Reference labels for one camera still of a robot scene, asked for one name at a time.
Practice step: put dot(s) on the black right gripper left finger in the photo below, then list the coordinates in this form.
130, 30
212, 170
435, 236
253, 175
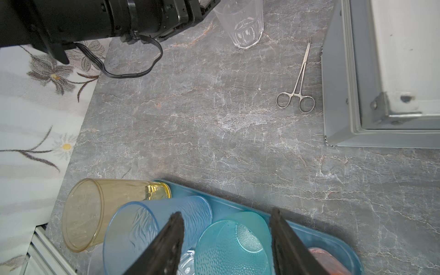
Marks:
163, 255

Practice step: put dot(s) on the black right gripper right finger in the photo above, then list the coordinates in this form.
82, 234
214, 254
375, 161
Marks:
290, 256

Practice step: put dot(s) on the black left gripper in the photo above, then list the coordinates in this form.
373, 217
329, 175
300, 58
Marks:
133, 21

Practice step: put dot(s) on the pink plastic cup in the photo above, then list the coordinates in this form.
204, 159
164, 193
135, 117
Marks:
328, 262

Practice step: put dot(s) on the blue plastic cup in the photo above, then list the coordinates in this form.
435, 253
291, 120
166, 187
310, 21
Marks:
135, 225

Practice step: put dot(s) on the teal plastic cup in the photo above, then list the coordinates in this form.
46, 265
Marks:
236, 245

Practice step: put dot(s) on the yellow plastic cup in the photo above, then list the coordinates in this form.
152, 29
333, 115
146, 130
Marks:
92, 203

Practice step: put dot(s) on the clear faceted glass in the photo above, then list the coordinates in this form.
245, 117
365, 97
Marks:
96, 266
242, 20
186, 265

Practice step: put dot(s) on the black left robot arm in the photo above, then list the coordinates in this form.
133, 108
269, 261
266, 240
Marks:
56, 26

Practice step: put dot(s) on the silver surgical forceps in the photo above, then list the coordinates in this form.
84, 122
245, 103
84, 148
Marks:
298, 87

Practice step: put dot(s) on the silver aluminium first aid case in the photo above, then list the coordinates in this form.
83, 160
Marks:
381, 75

